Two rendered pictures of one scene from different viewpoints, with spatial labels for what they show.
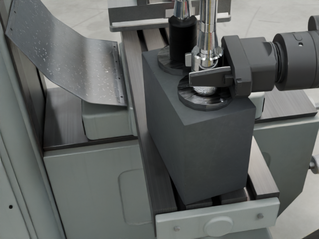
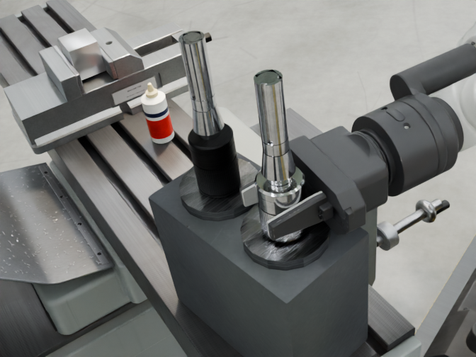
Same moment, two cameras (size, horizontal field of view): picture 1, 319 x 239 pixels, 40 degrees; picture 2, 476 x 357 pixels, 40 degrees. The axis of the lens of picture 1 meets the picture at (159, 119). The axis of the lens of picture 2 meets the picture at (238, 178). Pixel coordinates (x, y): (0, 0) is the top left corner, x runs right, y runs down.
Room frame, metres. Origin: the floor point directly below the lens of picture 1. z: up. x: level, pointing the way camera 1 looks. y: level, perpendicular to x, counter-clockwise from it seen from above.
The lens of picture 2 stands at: (0.14, 0.11, 1.58)
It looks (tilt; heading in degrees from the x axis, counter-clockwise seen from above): 42 degrees down; 341
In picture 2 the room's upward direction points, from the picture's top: 9 degrees counter-clockwise
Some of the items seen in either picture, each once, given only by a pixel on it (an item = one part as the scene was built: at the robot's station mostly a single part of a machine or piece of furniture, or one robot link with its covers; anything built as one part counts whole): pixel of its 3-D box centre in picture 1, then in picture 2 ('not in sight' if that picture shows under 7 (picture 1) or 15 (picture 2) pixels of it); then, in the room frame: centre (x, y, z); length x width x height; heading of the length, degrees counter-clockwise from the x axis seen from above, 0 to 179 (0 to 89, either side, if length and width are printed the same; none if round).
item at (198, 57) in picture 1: (207, 53); (280, 181); (0.56, -0.08, 1.17); 0.05 x 0.05 x 0.01
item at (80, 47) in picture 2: not in sight; (82, 54); (1.19, -0.01, 1.01); 0.06 x 0.05 x 0.06; 5
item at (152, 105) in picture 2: not in sight; (156, 110); (1.03, -0.08, 0.96); 0.04 x 0.04 x 0.11
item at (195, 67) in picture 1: (206, 70); (282, 205); (0.56, -0.08, 1.13); 0.05 x 0.05 x 0.05
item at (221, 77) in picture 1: (211, 79); (300, 220); (0.53, -0.08, 1.14); 0.06 x 0.02 x 0.03; 92
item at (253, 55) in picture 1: (266, 64); (360, 166); (0.56, -0.17, 1.14); 0.13 x 0.12 x 0.10; 2
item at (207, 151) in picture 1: (193, 116); (260, 265); (0.61, -0.06, 1.00); 0.22 x 0.12 x 0.20; 17
